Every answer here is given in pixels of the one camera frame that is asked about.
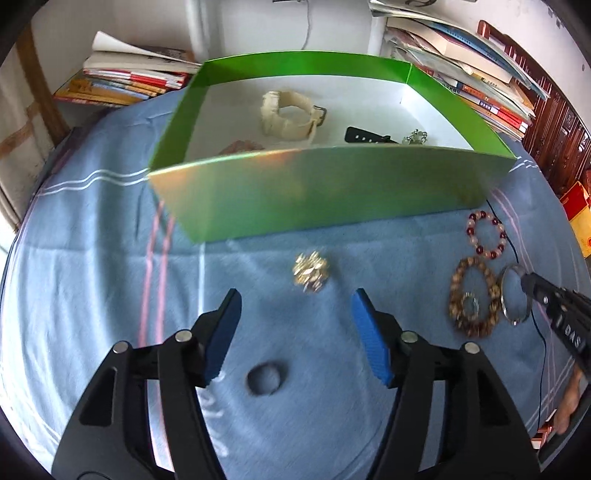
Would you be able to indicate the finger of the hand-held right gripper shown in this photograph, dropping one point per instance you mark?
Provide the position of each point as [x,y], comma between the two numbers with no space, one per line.
[545,293]

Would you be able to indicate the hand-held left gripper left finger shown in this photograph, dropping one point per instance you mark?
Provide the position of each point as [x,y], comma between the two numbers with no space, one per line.
[224,332]

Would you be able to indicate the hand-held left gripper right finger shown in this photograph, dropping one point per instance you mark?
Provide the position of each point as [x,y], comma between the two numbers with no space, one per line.
[369,337]

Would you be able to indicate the silver bangle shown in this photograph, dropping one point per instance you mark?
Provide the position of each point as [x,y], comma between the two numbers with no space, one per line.
[503,297]

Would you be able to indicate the gold brooch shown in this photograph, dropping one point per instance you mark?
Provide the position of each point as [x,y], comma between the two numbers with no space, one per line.
[310,272]

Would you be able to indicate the green cardboard box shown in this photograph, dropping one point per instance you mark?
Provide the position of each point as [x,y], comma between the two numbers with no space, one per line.
[323,194]

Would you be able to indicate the silver brooch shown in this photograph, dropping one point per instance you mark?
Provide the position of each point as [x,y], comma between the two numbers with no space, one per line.
[414,137]

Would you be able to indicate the person's right hand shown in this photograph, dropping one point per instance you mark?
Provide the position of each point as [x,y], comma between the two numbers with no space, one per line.
[570,401]

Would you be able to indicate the yellow and red bag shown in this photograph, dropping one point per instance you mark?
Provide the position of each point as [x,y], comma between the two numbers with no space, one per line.
[579,212]

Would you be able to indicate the blue printed bedsheet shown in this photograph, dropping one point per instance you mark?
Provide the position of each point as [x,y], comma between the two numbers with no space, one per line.
[115,277]

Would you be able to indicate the dark wooden headboard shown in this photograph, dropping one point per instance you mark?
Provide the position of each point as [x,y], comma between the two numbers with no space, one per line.
[563,138]

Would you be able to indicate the stack of large books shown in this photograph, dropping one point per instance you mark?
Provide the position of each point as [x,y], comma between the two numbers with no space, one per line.
[485,87]

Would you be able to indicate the stack of thin books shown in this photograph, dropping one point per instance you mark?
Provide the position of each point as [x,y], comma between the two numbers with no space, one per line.
[120,78]

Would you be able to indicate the beige curtain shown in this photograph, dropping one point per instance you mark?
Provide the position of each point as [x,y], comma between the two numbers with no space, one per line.
[27,138]

